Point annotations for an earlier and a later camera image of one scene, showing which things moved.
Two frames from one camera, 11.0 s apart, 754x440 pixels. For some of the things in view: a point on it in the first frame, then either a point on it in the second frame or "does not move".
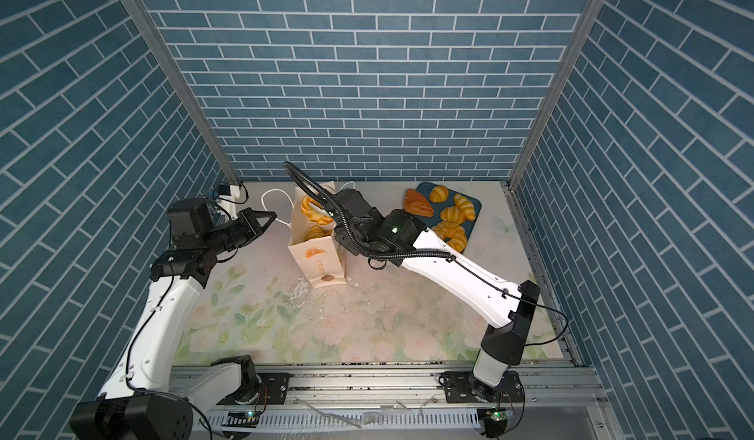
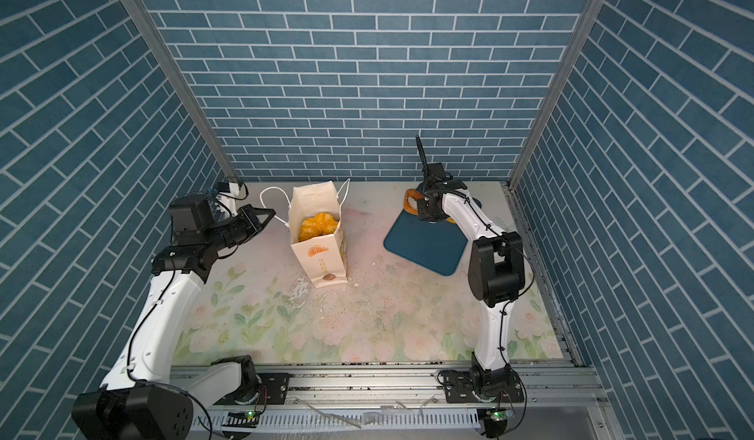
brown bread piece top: (415, 203) does not move
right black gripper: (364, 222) → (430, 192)
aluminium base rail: (404, 402) does not move
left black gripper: (245, 219) does not move
